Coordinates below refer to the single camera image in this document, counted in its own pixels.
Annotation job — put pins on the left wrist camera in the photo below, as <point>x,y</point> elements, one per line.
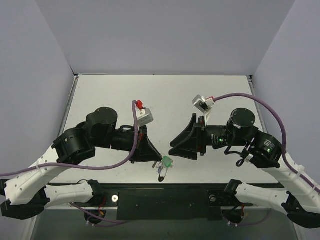
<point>144,115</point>

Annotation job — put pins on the green plastic key tag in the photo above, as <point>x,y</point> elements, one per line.
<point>167,161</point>

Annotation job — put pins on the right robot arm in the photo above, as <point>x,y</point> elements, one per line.
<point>298,201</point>

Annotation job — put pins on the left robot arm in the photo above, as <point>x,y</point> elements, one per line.
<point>28,193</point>

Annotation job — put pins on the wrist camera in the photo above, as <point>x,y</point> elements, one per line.
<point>202,103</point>
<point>144,115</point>

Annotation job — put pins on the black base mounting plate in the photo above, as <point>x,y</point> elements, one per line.
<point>160,201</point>

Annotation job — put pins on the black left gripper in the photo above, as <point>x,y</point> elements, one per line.
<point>141,144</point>

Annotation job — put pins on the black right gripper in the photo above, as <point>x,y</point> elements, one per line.
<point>200,139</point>

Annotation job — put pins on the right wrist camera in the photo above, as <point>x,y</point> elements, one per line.
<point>202,103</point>

